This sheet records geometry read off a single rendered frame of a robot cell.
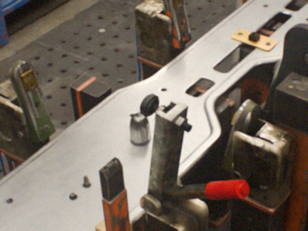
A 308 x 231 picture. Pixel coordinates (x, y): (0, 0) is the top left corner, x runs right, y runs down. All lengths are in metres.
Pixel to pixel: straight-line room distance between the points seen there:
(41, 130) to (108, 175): 0.39
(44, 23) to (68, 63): 1.58
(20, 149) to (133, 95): 0.21
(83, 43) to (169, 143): 1.10
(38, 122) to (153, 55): 0.34
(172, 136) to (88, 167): 0.27
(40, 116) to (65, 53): 0.75
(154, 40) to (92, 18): 0.67
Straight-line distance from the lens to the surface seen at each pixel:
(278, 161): 0.98
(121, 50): 1.84
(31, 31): 3.35
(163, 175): 0.86
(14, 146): 1.19
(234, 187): 0.80
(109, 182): 0.76
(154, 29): 1.33
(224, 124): 1.19
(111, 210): 0.79
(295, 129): 1.02
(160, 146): 0.82
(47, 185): 1.04
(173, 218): 0.90
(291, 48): 1.03
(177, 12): 1.30
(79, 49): 1.87
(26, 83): 1.08
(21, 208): 1.01
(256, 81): 1.34
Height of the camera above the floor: 1.71
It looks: 39 degrees down
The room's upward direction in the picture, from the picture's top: 3 degrees counter-clockwise
